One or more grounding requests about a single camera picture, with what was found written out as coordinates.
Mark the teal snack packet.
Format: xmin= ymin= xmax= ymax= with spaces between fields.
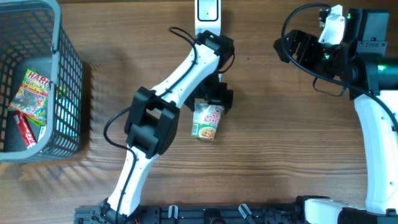
xmin=56 ymin=92 xmax=78 ymax=138

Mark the white barcode scanner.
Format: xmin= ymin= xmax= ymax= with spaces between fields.
xmin=195 ymin=0 xmax=221 ymax=35

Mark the cup noodles container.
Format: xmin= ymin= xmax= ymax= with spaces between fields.
xmin=192 ymin=99 xmax=224 ymax=141

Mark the green haribo candy bag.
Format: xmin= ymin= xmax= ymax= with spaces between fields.
xmin=8 ymin=69 xmax=50 ymax=126

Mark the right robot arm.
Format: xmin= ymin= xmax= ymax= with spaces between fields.
xmin=269 ymin=3 xmax=397 ymax=223

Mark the grey plastic shopping basket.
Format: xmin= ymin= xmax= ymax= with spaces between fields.
xmin=1 ymin=0 xmax=84 ymax=163

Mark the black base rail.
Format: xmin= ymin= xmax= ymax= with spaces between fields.
xmin=73 ymin=203 xmax=312 ymax=224

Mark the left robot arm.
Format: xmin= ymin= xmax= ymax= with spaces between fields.
xmin=100 ymin=27 xmax=235 ymax=223

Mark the red snack bar wrapper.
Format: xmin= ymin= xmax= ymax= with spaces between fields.
xmin=13 ymin=112 xmax=37 ymax=149

